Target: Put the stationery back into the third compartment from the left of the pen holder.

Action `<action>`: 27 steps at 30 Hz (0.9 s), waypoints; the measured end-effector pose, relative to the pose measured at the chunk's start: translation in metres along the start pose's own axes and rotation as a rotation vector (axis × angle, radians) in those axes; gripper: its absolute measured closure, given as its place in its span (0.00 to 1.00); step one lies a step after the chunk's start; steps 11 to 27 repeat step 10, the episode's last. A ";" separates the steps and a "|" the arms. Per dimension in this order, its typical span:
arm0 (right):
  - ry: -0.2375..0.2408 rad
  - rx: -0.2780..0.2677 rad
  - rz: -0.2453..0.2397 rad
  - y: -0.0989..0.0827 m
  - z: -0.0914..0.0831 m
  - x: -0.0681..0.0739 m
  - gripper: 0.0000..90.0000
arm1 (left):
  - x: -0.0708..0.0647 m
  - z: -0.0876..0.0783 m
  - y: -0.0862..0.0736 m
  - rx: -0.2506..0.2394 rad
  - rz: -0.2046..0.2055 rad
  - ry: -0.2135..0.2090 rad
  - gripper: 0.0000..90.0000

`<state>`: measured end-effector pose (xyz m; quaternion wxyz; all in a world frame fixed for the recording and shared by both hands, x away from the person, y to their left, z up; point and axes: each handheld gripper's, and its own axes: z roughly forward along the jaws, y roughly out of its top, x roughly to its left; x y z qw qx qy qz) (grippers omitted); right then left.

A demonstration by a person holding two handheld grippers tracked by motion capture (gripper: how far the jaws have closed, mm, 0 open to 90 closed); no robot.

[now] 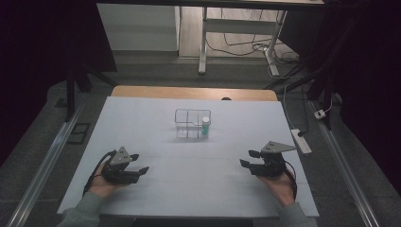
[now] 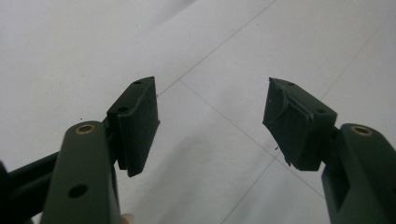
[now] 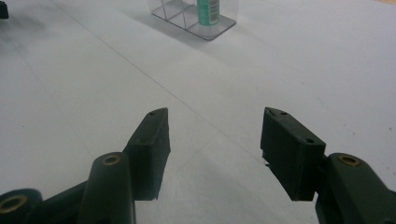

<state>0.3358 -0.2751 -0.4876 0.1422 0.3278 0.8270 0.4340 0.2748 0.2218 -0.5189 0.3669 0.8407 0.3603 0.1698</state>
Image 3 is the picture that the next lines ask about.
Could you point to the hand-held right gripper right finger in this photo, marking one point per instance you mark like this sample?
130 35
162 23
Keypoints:
292 155

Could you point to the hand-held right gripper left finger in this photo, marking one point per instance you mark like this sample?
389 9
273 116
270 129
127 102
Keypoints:
146 155

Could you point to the clear plastic divided organizer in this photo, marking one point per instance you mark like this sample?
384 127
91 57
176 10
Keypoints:
186 21

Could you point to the green and white glue stick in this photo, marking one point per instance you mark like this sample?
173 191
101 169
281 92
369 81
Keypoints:
208 12

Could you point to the white table cover sheet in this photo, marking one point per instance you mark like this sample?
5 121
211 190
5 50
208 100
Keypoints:
93 93

